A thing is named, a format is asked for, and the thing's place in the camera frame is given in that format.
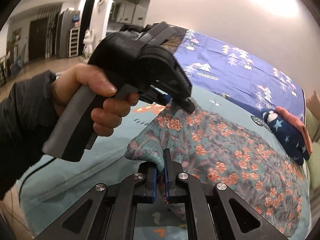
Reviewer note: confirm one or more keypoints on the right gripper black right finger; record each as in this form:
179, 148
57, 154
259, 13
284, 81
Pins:
173, 192

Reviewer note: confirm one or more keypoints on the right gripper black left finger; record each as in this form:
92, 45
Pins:
149, 170

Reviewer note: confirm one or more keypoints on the teal floral fleece garment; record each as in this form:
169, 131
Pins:
217, 150

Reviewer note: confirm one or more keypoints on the left forearm black sleeve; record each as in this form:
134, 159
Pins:
27, 120

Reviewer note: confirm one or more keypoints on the person's left hand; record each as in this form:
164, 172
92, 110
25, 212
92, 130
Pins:
107, 117

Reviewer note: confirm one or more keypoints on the white cat figurine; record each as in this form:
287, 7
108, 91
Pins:
88, 45

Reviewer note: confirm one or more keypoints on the blue patterned pillow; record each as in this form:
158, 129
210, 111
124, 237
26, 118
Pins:
245, 79

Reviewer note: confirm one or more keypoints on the white ladder shelf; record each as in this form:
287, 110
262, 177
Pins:
73, 42

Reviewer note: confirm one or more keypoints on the teal printed bed sheet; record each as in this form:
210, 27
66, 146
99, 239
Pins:
52, 185

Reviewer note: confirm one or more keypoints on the navy star folded garment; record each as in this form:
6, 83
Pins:
288, 136

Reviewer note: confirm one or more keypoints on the pink folded garment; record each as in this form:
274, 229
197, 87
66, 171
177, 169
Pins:
295, 122

